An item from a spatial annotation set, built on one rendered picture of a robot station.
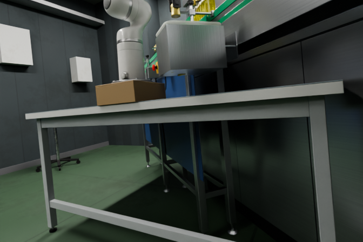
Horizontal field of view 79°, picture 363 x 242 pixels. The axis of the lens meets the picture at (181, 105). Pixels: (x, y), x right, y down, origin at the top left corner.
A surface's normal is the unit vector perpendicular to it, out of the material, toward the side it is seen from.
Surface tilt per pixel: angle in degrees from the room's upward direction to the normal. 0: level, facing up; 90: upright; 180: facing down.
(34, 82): 90
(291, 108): 90
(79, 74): 90
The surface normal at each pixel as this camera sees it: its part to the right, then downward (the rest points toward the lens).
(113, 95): -0.49, 0.07
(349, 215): -0.94, 0.10
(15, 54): 0.86, -0.07
